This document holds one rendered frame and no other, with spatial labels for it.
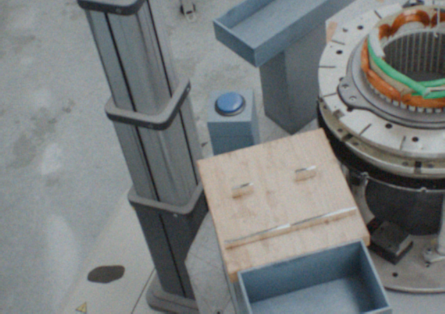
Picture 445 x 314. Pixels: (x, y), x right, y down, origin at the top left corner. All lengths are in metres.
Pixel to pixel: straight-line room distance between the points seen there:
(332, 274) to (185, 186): 0.56
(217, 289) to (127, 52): 0.42
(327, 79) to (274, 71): 0.27
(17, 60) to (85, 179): 0.68
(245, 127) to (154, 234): 0.55
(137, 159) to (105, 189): 1.02
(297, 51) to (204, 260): 0.40
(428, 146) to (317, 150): 0.15
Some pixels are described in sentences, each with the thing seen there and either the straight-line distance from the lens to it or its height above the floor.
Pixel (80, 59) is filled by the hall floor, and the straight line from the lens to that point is 3.03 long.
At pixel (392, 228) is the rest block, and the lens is 1.35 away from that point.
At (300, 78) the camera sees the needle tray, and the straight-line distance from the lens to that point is 1.48.
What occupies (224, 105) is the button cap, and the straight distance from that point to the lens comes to 1.26.
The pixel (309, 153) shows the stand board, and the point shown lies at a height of 1.07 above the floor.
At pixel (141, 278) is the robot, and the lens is 2.04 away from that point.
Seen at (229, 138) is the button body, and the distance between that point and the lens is 1.28.
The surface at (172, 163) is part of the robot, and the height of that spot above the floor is 0.80.
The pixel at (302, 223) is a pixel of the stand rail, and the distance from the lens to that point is 1.06.
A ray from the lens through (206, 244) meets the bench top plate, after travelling 1.42.
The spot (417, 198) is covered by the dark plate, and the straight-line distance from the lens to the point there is 1.46.
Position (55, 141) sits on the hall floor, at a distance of 2.77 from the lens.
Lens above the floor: 1.94
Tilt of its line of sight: 48 degrees down
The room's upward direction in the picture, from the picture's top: 11 degrees counter-clockwise
